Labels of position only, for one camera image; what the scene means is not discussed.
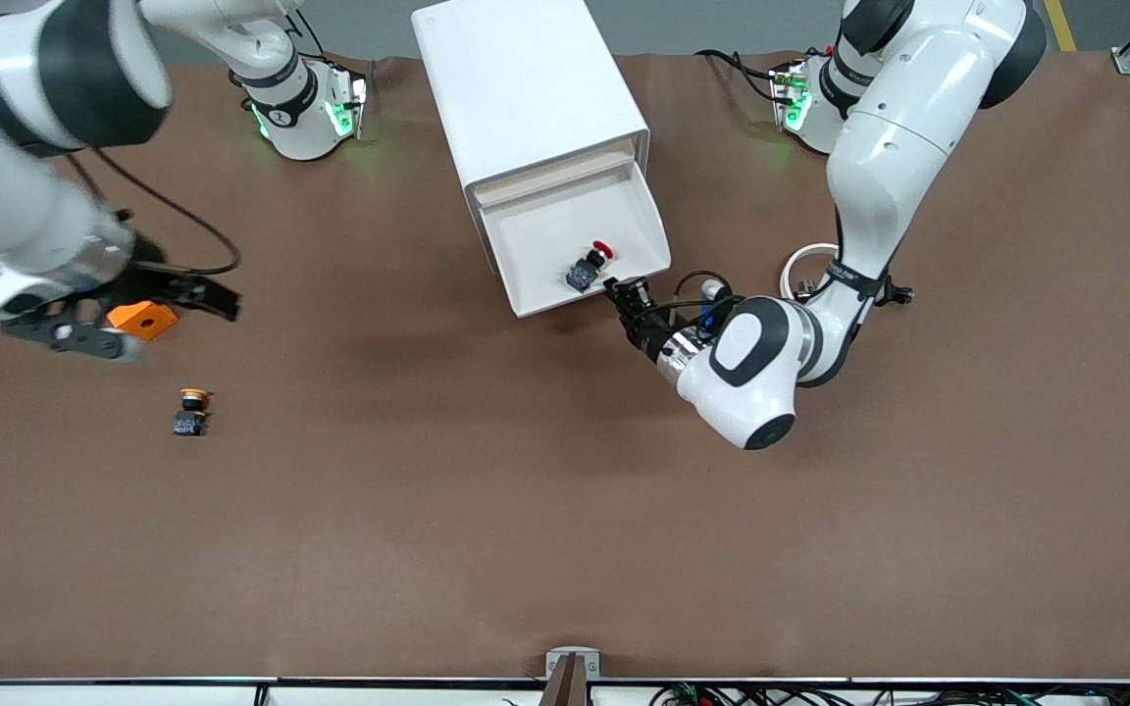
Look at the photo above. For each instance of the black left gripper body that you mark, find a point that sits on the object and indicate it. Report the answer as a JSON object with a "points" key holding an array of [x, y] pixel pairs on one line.
{"points": [[646, 331]]}

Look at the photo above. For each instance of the red push button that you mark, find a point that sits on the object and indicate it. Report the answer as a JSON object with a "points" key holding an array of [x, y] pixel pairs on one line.
{"points": [[590, 267]]}

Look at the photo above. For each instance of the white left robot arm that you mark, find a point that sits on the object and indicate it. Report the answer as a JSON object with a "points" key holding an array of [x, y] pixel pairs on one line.
{"points": [[898, 147]]}

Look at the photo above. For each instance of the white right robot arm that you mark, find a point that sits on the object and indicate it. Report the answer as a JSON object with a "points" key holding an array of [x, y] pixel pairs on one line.
{"points": [[25, 118]]}

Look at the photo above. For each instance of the orange button box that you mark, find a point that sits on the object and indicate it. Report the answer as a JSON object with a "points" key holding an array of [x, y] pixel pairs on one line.
{"points": [[145, 320]]}

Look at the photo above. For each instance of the yellow push button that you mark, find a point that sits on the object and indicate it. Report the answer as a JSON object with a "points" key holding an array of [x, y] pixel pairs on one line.
{"points": [[191, 412]]}

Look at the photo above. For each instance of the brown black small connector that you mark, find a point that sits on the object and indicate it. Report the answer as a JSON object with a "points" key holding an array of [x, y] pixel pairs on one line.
{"points": [[808, 287]]}

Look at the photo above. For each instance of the black small clip part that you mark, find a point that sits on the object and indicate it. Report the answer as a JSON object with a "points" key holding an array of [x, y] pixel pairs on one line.
{"points": [[900, 293]]}

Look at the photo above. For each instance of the grey metal table bracket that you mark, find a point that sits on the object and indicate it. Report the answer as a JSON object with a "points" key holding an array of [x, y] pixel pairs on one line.
{"points": [[573, 655]]}

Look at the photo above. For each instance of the brown mounting post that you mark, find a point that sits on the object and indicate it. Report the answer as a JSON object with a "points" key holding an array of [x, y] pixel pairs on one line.
{"points": [[566, 686]]}

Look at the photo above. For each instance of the white table edge rail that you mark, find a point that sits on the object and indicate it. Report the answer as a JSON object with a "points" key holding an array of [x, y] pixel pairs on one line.
{"points": [[104, 693]]}

